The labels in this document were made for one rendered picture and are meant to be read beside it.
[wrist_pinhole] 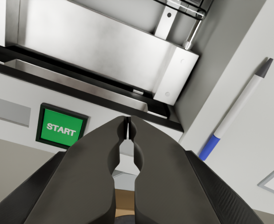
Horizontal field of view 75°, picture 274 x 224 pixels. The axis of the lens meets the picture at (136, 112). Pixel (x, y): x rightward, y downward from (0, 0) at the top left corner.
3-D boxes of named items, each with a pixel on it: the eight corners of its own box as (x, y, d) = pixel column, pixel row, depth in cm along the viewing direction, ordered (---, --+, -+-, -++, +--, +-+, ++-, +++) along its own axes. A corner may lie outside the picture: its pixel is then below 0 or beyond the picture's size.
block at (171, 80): (172, 43, 26) (177, 46, 23) (193, 52, 26) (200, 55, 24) (151, 92, 29) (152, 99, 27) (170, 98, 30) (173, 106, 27)
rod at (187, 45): (195, 13, 24) (198, 13, 22) (204, 18, 24) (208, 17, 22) (179, 48, 25) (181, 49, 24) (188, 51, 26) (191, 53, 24)
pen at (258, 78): (271, 57, 18) (199, 160, 24) (279, 61, 18) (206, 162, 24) (264, 55, 18) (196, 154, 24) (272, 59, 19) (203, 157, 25)
